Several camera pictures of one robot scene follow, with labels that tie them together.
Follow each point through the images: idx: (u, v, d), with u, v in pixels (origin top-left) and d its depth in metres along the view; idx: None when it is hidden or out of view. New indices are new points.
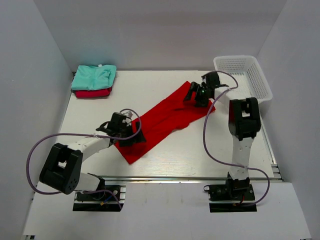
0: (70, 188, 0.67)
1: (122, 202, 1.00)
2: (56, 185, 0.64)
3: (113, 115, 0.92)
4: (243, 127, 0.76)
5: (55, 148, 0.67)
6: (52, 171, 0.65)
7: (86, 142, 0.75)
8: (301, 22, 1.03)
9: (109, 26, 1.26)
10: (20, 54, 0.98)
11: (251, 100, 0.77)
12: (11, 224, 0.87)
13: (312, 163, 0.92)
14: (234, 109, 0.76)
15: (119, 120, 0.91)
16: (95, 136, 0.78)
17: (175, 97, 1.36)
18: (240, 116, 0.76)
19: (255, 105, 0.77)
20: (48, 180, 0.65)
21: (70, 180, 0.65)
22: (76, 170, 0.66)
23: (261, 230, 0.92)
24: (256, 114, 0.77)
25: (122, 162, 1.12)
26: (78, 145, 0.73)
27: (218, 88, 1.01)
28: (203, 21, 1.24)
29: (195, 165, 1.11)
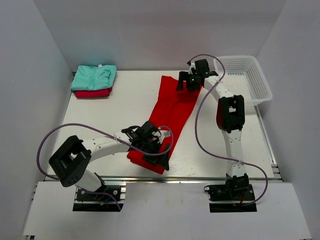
0: (69, 182, 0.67)
1: (121, 202, 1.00)
2: (59, 174, 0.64)
3: (146, 123, 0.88)
4: (229, 121, 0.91)
5: (69, 139, 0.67)
6: (59, 160, 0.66)
7: (102, 144, 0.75)
8: (301, 23, 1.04)
9: (109, 26, 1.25)
10: (20, 54, 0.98)
11: (237, 97, 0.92)
12: (11, 225, 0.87)
13: (312, 163, 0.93)
14: (222, 106, 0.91)
15: (149, 130, 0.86)
16: (115, 139, 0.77)
17: (167, 93, 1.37)
18: (227, 112, 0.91)
19: (239, 102, 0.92)
20: (54, 166, 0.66)
21: (70, 176, 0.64)
22: (80, 168, 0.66)
23: (261, 230, 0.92)
24: (241, 110, 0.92)
25: (122, 162, 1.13)
26: (93, 144, 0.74)
27: (208, 79, 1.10)
28: (203, 21, 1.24)
29: (196, 166, 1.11)
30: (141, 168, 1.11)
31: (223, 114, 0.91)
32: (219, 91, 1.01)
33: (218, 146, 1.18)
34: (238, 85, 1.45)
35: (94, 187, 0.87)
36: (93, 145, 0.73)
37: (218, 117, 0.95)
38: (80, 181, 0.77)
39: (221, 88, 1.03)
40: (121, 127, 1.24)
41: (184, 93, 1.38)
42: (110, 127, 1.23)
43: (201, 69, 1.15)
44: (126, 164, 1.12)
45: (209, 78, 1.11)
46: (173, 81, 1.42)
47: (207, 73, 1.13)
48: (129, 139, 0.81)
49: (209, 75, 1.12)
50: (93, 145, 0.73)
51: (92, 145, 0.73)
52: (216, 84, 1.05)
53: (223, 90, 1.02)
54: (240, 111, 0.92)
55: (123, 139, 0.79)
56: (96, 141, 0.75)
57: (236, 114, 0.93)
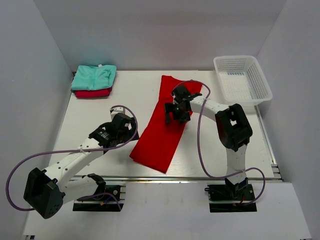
0: (52, 211, 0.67)
1: (121, 202, 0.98)
2: (38, 209, 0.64)
3: (115, 117, 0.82)
4: (237, 137, 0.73)
5: (31, 175, 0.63)
6: (31, 197, 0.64)
7: (68, 164, 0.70)
8: (301, 23, 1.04)
9: (109, 26, 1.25)
10: (20, 54, 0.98)
11: (234, 108, 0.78)
12: (12, 224, 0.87)
13: (312, 163, 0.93)
14: (223, 121, 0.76)
15: (120, 124, 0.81)
16: (82, 151, 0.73)
17: (167, 93, 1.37)
18: (229, 126, 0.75)
19: (240, 112, 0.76)
20: (29, 202, 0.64)
21: (49, 208, 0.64)
22: (55, 197, 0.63)
23: (261, 230, 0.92)
24: (244, 120, 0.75)
25: (121, 162, 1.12)
26: (58, 169, 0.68)
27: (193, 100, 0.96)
28: (203, 21, 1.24)
29: (195, 165, 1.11)
30: (140, 168, 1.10)
31: (226, 129, 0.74)
32: (212, 107, 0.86)
33: (218, 148, 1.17)
34: (238, 85, 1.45)
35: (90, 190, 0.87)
36: (58, 170, 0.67)
37: (222, 134, 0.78)
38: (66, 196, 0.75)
39: (213, 103, 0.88)
40: None
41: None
42: None
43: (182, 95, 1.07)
44: (126, 164, 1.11)
45: (194, 99, 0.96)
46: (173, 79, 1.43)
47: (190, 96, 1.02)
48: (99, 143, 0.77)
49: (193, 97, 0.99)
50: (59, 170, 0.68)
51: (57, 171, 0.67)
52: (204, 102, 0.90)
53: (215, 104, 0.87)
54: (244, 122, 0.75)
55: (91, 148, 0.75)
56: (60, 164, 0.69)
57: (241, 126, 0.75)
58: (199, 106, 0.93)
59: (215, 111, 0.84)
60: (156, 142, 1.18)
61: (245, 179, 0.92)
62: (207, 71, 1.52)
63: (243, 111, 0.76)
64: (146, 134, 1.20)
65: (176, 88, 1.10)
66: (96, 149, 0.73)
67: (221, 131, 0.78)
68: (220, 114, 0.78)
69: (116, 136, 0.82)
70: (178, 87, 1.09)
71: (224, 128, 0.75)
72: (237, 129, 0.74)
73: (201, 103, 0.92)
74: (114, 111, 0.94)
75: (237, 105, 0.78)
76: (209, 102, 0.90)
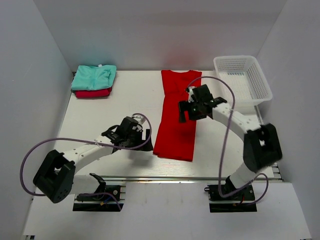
0: (59, 197, 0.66)
1: (121, 202, 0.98)
2: (47, 193, 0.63)
3: (124, 120, 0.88)
4: (264, 162, 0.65)
5: (50, 155, 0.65)
6: (44, 178, 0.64)
7: (84, 152, 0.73)
8: (301, 23, 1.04)
9: (109, 26, 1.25)
10: (20, 54, 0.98)
11: (266, 127, 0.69)
12: (11, 224, 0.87)
13: (312, 163, 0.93)
14: (252, 141, 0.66)
15: (128, 126, 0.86)
16: (96, 144, 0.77)
17: (172, 87, 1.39)
18: (259, 148, 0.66)
19: (272, 132, 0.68)
20: (40, 185, 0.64)
21: (59, 192, 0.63)
22: (67, 180, 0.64)
23: (261, 229, 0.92)
24: (276, 143, 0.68)
25: (122, 162, 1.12)
26: (75, 154, 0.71)
27: (217, 108, 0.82)
28: (203, 21, 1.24)
29: (195, 166, 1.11)
30: (140, 167, 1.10)
31: (255, 153, 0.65)
32: (239, 122, 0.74)
33: (220, 147, 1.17)
34: (239, 85, 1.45)
35: (92, 187, 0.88)
36: (75, 154, 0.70)
37: (247, 155, 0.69)
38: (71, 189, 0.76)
39: (240, 118, 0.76)
40: None
41: (187, 83, 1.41)
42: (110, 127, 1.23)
43: (203, 98, 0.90)
44: (127, 164, 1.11)
45: (218, 107, 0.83)
46: (173, 74, 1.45)
47: (213, 100, 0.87)
48: (111, 140, 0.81)
49: (217, 103, 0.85)
50: (76, 155, 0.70)
51: (74, 155, 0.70)
52: (231, 113, 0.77)
53: (243, 120, 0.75)
54: (275, 145, 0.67)
55: (104, 142, 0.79)
56: (77, 151, 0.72)
57: (271, 149, 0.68)
58: (224, 118, 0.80)
59: (243, 128, 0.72)
60: (175, 137, 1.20)
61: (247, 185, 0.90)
62: (207, 71, 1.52)
63: (276, 133, 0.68)
64: (163, 132, 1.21)
65: (197, 87, 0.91)
66: (109, 144, 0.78)
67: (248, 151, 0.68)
68: (249, 133, 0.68)
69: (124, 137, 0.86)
70: (199, 88, 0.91)
71: (253, 150, 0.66)
72: (267, 153, 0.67)
73: (227, 114, 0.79)
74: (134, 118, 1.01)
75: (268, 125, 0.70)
76: (237, 116, 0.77)
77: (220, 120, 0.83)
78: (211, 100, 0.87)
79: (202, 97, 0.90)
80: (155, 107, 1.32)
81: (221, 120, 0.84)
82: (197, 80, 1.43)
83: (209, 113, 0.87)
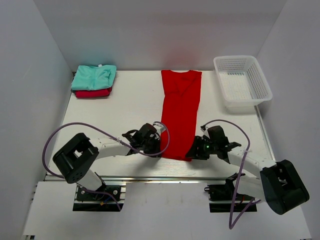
0: (73, 179, 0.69)
1: (121, 202, 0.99)
2: (64, 170, 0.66)
3: (142, 126, 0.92)
4: (289, 201, 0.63)
5: (77, 136, 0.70)
6: (65, 156, 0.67)
7: (107, 143, 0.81)
8: (301, 23, 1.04)
9: (109, 26, 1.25)
10: (20, 54, 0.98)
11: (283, 164, 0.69)
12: (11, 224, 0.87)
13: (312, 163, 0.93)
14: (271, 178, 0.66)
15: (146, 133, 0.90)
16: (118, 141, 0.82)
17: (172, 87, 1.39)
18: (280, 186, 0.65)
19: (289, 169, 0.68)
20: (59, 162, 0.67)
21: (75, 172, 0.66)
22: (87, 164, 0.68)
23: (260, 230, 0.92)
24: (298, 181, 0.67)
25: (123, 162, 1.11)
26: (99, 143, 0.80)
27: (232, 151, 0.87)
28: (203, 21, 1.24)
29: (196, 166, 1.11)
30: (140, 167, 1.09)
31: (277, 191, 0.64)
32: (255, 162, 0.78)
33: None
34: (239, 85, 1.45)
35: (94, 186, 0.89)
36: (99, 143, 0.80)
37: (270, 196, 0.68)
38: (82, 179, 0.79)
39: (256, 157, 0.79)
40: (121, 127, 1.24)
41: (187, 83, 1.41)
42: (110, 127, 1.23)
43: (218, 141, 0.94)
44: (127, 164, 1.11)
45: (233, 150, 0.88)
46: (173, 74, 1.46)
47: (227, 145, 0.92)
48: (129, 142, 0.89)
49: (231, 147, 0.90)
50: (99, 144, 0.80)
51: (98, 144, 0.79)
52: (245, 153, 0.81)
53: (259, 159, 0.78)
54: (296, 182, 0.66)
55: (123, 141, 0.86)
56: (101, 140, 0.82)
57: (293, 188, 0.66)
58: (238, 159, 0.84)
59: (259, 167, 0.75)
60: (175, 137, 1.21)
61: (253, 197, 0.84)
62: (207, 71, 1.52)
63: (295, 170, 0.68)
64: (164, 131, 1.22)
65: (212, 130, 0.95)
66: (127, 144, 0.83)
67: (269, 191, 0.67)
68: (266, 171, 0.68)
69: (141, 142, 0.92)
70: (215, 130, 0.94)
71: (273, 188, 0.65)
72: (290, 191, 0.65)
73: (241, 155, 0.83)
74: (155, 125, 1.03)
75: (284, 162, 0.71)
76: (252, 156, 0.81)
77: (235, 161, 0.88)
78: (226, 145, 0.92)
79: (218, 140, 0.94)
80: (155, 107, 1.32)
81: (236, 162, 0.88)
82: (197, 80, 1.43)
83: (224, 157, 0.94)
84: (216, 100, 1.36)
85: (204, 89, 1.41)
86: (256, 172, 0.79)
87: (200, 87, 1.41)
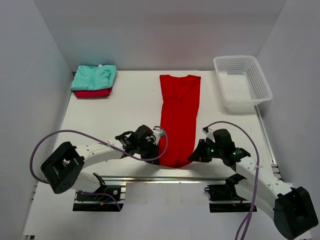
0: (61, 189, 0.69)
1: (121, 202, 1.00)
2: (51, 181, 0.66)
3: (138, 128, 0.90)
4: (299, 228, 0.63)
5: (62, 146, 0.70)
6: (52, 166, 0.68)
7: (95, 150, 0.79)
8: (301, 23, 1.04)
9: (109, 26, 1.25)
10: (20, 53, 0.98)
11: (298, 191, 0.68)
12: (11, 224, 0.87)
13: (313, 163, 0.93)
14: (285, 206, 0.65)
15: (142, 136, 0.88)
16: (108, 146, 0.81)
17: (171, 93, 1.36)
18: (293, 214, 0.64)
19: (305, 196, 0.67)
20: (46, 172, 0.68)
21: (62, 182, 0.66)
22: (72, 175, 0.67)
23: (260, 230, 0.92)
24: (311, 210, 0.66)
25: (122, 162, 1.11)
26: (86, 150, 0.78)
27: (241, 163, 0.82)
28: (203, 21, 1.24)
29: (196, 166, 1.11)
30: (140, 167, 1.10)
31: (290, 219, 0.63)
32: (268, 183, 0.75)
33: None
34: (239, 85, 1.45)
35: (92, 188, 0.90)
36: (86, 151, 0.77)
37: (280, 219, 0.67)
38: (76, 185, 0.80)
39: (270, 179, 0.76)
40: (121, 127, 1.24)
41: (185, 89, 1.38)
42: (110, 128, 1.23)
43: (225, 147, 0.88)
44: (127, 164, 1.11)
45: (242, 161, 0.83)
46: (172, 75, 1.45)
47: (235, 152, 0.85)
48: (123, 146, 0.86)
49: (240, 156, 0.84)
50: (86, 152, 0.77)
51: (85, 152, 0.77)
52: (257, 171, 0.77)
53: (272, 181, 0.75)
54: (309, 210, 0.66)
55: (116, 146, 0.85)
56: (89, 148, 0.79)
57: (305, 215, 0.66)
58: (249, 174, 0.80)
59: (274, 191, 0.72)
60: (174, 142, 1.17)
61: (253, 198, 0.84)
62: (207, 71, 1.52)
63: (309, 198, 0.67)
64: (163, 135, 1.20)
65: (219, 134, 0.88)
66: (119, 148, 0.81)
67: (281, 218, 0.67)
68: (280, 198, 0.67)
69: (136, 144, 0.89)
70: (222, 135, 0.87)
71: (286, 216, 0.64)
72: (301, 219, 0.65)
73: (253, 171, 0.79)
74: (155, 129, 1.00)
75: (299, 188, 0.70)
76: (264, 175, 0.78)
77: (244, 173, 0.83)
78: (234, 152, 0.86)
79: (224, 146, 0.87)
80: (155, 107, 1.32)
81: (245, 175, 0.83)
82: (197, 80, 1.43)
83: (230, 164, 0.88)
84: (216, 100, 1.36)
85: (204, 89, 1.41)
86: (266, 193, 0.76)
87: (199, 87, 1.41)
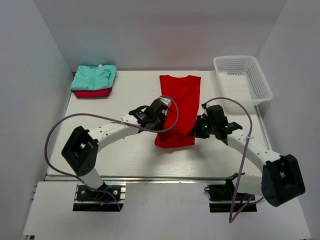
0: (83, 171, 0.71)
1: (121, 202, 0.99)
2: (73, 164, 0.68)
3: (154, 102, 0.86)
4: (285, 195, 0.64)
5: (76, 131, 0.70)
6: (70, 151, 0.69)
7: (109, 130, 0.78)
8: (301, 23, 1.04)
9: (109, 26, 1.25)
10: (20, 54, 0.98)
11: (286, 159, 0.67)
12: (11, 225, 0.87)
13: (313, 163, 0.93)
14: (273, 173, 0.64)
15: (158, 109, 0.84)
16: (122, 124, 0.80)
17: (171, 93, 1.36)
18: (280, 181, 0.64)
19: (293, 164, 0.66)
20: (67, 157, 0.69)
21: (83, 165, 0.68)
22: (91, 157, 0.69)
23: (260, 230, 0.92)
24: (298, 177, 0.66)
25: (122, 162, 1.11)
26: (100, 132, 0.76)
27: (232, 135, 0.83)
28: (203, 21, 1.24)
29: (196, 166, 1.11)
30: (140, 168, 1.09)
31: (276, 186, 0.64)
32: (257, 152, 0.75)
33: (218, 144, 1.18)
34: (239, 85, 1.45)
35: (96, 184, 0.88)
36: (100, 133, 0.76)
37: (267, 186, 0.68)
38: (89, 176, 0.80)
39: (259, 148, 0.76)
40: None
41: (185, 89, 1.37)
42: None
43: (218, 122, 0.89)
44: (126, 164, 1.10)
45: (233, 133, 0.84)
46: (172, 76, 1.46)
47: (227, 126, 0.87)
48: (137, 121, 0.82)
49: (232, 129, 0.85)
50: (100, 133, 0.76)
51: (99, 134, 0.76)
52: (247, 141, 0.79)
53: (261, 149, 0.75)
54: (296, 178, 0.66)
55: (130, 122, 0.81)
56: (102, 129, 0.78)
57: (292, 182, 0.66)
58: (239, 144, 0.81)
59: (262, 159, 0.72)
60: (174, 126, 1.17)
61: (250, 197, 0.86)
62: (207, 71, 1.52)
63: (297, 165, 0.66)
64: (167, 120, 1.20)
65: (212, 109, 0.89)
66: (134, 125, 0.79)
67: (268, 186, 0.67)
68: (268, 165, 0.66)
69: (152, 118, 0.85)
70: (215, 109, 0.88)
71: (272, 182, 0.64)
72: (288, 186, 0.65)
73: (243, 141, 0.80)
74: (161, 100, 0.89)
75: (288, 156, 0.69)
76: (254, 144, 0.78)
77: (235, 145, 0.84)
78: (226, 126, 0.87)
79: (217, 120, 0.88)
80: None
81: (235, 147, 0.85)
82: (197, 81, 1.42)
83: (222, 138, 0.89)
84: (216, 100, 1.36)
85: (204, 89, 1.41)
86: (257, 164, 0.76)
87: (199, 87, 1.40)
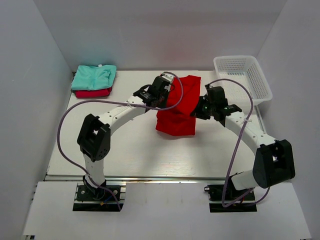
0: (101, 155, 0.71)
1: (121, 202, 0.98)
2: (90, 151, 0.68)
3: (156, 80, 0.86)
4: (274, 178, 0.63)
5: (87, 119, 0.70)
6: (85, 139, 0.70)
7: (118, 114, 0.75)
8: (301, 23, 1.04)
9: (109, 27, 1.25)
10: (20, 55, 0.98)
11: (281, 143, 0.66)
12: (11, 224, 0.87)
13: (312, 163, 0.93)
14: (265, 155, 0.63)
15: (160, 85, 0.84)
16: (129, 106, 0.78)
17: None
18: (271, 164, 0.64)
19: (286, 149, 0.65)
20: (83, 145, 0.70)
21: (99, 149, 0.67)
22: (105, 141, 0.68)
23: (259, 230, 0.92)
24: (290, 162, 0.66)
25: (122, 162, 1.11)
26: (110, 117, 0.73)
27: (230, 117, 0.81)
28: (203, 21, 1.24)
29: (196, 166, 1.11)
30: (140, 168, 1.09)
31: (267, 168, 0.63)
32: (253, 135, 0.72)
33: (217, 145, 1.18)
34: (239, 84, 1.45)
35: (98, 179, 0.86)
36: (109, 117, 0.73)
37: (257, 168, 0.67)
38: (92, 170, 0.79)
39: (256, 131, 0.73)
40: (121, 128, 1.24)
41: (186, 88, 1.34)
42: None
43: (217, 103, 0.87)
44: (126, 164, 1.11)
45: (232, 115, 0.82)
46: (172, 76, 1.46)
47: (227, 107, 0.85)
48: (143, 100, 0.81)
49: (230, 111, 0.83)
50: (110, 118, 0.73)
51: (109, 118, 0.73)
52: (244, 123, 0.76)
53: (257, 132, 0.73)
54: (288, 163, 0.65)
55: (137, 104, 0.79)
56: (111, 113, 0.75)
57: (283, 167, 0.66)
58: (236, 127, 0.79)
59: (258, 143, 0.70)
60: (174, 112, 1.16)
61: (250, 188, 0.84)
62: (207, 71, 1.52)
63: (291, 150, 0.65)
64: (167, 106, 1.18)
65: (212, 89, 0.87)
66: (141, 106, 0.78)
67: (259, 168, 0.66)
68: (262, 147, 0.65)
69: (157, 96, 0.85)
70: (215, 90, 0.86)
71: (264, 163, 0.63)
72: (279, 170, 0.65)
73: (241, 124, 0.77)
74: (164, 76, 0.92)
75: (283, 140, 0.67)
76: (251, 127, 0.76)
77: (232, 128, 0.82)
78: (225, 107, 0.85)
79: (216, 101, 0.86)
80: None
81: (233, 129, 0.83)
82: (197, 81, 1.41)
83: (220, 120, 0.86)
84: None
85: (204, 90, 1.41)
86: (252, 147, 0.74)
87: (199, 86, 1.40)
